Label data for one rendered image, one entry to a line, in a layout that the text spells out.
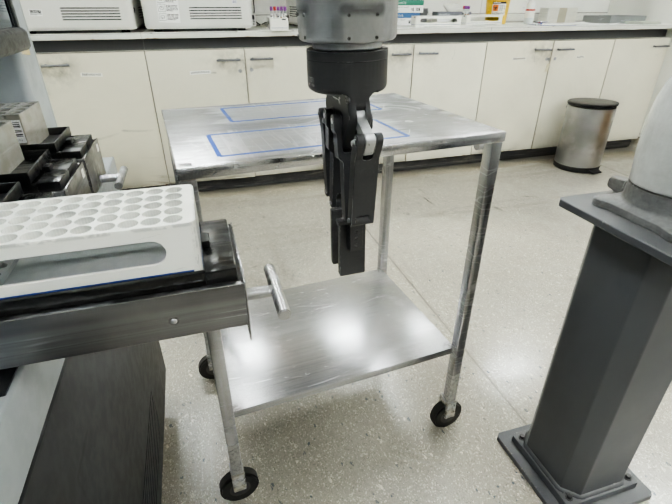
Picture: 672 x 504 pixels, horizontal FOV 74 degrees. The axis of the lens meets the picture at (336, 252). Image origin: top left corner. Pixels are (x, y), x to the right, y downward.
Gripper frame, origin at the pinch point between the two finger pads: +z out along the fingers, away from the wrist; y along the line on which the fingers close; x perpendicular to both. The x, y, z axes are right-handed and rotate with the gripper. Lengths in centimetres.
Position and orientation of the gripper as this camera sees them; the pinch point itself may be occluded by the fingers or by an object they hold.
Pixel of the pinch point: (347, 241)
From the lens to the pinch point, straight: 50.8
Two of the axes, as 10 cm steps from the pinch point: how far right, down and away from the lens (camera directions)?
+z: 0.2, 8.7, 5.0
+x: 9.5, -1.6, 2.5
